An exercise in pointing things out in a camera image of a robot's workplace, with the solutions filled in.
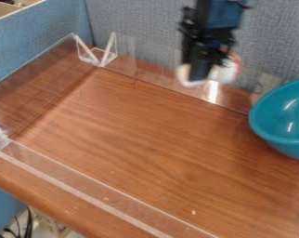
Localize clear acrylic corner bracket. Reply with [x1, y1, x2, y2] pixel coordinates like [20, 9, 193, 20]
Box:
[73, 33, 119, 68]

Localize clear acrylic barrier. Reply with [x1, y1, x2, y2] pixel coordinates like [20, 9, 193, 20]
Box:
[105, 33, 284, 113]
[0, 33, 95, 137]
[0, 139, 217, 238]

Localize blue plastic bowl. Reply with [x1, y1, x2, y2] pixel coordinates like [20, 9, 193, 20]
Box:
[249, 79, 299, 160]

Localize clear acrylic left barrier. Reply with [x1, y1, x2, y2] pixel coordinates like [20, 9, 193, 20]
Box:
[0, 33, 95, 137]

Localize black cables under table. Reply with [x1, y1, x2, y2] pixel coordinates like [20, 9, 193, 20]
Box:
[0, 206, 34, 238]

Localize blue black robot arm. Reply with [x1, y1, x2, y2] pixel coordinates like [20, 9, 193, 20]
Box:
[176, 0, 251, 86]

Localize wooden shelf box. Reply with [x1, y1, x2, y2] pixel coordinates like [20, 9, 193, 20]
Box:
[0, 0, 46, 20]

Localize clear acrylic front barrier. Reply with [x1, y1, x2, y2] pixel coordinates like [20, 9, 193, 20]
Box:
[0, 139, 217, 238]

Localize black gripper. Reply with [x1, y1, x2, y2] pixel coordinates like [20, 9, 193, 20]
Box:
[179, 6, 237, 82]

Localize clear acrylic back barrier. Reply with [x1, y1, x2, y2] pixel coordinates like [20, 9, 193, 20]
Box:
[105, 33, 284, 113]

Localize white plush mushroom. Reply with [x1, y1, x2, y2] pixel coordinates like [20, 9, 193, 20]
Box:
[175, 52, 243, 88]

